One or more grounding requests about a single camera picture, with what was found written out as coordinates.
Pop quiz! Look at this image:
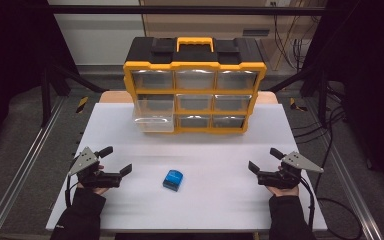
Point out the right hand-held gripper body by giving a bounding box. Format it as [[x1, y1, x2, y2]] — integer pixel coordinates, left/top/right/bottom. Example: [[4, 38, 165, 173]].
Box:
[[257, 151, 325, 190]]

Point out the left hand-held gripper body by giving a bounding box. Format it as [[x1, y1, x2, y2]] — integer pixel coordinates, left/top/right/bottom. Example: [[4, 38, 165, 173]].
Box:
[[68, 146, 123, 189]]

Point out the small blue box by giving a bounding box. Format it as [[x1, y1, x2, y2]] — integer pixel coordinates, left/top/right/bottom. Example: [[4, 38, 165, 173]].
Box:
[[162, 169, 185, 193]]

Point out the clear plastic drawer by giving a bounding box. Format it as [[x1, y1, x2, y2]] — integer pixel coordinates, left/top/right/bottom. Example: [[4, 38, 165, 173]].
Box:
[[132, 94, 176, 133]]

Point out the yellow black storage organizer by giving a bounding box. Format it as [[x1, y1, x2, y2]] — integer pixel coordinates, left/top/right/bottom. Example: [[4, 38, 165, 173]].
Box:
[[123, 35, 268, 135]]

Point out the person's left hand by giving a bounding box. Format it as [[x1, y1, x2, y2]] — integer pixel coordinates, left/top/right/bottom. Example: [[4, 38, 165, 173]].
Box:
[[76, 181, 110, 197]]

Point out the person's right hand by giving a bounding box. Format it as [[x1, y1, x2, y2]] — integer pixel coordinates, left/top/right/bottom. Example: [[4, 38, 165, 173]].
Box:
[[265, 184, 301, 198]]

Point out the yellow black hazard tape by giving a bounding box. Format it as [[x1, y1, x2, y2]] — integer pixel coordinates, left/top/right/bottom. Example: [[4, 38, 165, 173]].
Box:
[[75, 96, 90, 114], [289, 97, 308, 113]]

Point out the black metal stand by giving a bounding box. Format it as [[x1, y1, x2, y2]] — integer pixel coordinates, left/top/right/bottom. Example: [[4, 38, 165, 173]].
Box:
[[39, 63, 109, 128], [266, 66, 330, 126]]

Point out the set of clear organizer drawers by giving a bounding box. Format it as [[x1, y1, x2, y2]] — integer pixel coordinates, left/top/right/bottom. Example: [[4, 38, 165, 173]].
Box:
[[131, 69, 259, 129]]

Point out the dark curtain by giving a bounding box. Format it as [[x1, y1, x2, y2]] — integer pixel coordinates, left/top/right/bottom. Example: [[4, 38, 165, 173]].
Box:
[[0, 0, 78, 161], [308, 0, 384, 203]]

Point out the black horizontal bar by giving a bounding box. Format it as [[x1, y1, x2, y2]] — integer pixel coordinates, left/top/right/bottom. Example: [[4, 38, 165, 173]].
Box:
[[46, 4, 328, 16]]

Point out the left hand-held gripper cable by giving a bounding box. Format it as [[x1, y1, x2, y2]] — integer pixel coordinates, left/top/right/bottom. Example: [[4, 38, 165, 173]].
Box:
[[64, 174, 81, 210]]

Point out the hand-held gripper cable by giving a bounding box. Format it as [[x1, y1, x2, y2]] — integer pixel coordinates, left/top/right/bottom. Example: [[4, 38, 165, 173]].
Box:
[[299, 178, 316, 232], [64, 174, 81, 210]]

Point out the right hand-held gripper cable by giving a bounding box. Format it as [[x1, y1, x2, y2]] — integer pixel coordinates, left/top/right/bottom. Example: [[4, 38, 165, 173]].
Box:
[[299, 178, 316, 232]]

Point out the black floor cable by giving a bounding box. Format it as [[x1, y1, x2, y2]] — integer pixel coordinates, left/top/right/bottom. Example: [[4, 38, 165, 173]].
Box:
[[314, 196, 364, 240], [293, 83, 348, 201]]

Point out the aluminium rail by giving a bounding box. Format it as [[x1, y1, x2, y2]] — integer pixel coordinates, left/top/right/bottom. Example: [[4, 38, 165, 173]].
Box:
[[0, 96, 66, 240], [304, 99, 384, 240]]

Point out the hanging cable bundle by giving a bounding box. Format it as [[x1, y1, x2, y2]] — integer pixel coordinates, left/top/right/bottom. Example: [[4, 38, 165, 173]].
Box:
[[272, 2, 315, 71]]

